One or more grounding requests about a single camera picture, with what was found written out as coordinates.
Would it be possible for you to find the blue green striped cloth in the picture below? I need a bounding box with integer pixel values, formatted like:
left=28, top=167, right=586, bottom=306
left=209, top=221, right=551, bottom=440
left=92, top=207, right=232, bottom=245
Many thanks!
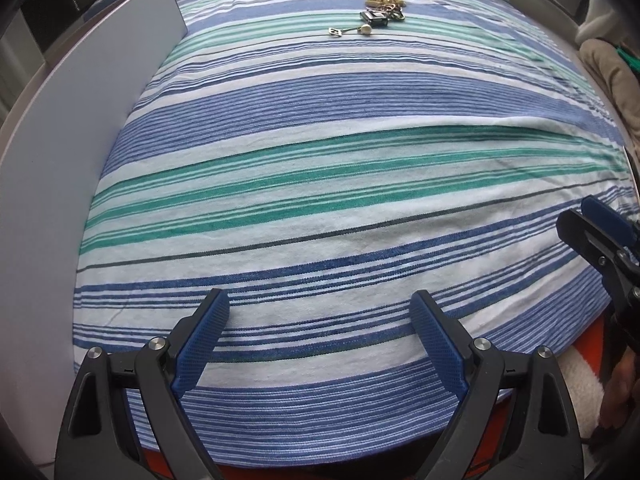
left=71, top=0, right=637, bottom=457

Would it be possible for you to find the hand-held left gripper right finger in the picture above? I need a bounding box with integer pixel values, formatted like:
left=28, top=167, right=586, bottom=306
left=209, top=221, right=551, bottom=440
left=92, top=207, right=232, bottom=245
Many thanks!
left=409, top=290, right=586, bottom=480

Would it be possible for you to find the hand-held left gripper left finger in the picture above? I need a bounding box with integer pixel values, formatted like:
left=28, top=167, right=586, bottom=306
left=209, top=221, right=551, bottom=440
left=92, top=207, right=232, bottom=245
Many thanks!
left=54, top=287, right=232, bottom=480

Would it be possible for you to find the orange cloth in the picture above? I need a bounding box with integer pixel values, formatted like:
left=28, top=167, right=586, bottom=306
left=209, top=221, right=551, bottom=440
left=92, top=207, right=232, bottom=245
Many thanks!
left=134, top=317, right=618, bottom=473

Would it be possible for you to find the white fluffy towel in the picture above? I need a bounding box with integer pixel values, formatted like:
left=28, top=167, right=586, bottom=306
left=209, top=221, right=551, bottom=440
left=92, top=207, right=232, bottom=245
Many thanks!
left=559, top=354, right=610, bottom=443

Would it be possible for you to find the grey partition board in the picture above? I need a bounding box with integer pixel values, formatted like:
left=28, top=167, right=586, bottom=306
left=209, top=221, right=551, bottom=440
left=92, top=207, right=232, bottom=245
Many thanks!
left=0, top=0, right=189, bottom=467

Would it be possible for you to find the beige cushion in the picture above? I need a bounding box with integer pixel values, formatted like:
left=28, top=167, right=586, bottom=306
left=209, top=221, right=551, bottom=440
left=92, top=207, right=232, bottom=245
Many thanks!
left=575, top=37, right=640, bottom=163

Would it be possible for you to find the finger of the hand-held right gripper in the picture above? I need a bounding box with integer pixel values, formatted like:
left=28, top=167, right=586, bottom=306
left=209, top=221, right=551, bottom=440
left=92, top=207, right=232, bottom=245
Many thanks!
left=581, top=196, right=640, bottom=261
left=556, top=209, right=640, bottom=311

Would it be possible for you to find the black chair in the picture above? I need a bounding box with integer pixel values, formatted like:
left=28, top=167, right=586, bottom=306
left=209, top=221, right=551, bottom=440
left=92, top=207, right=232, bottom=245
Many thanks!
left=17, top=0, right=128, bottom=58

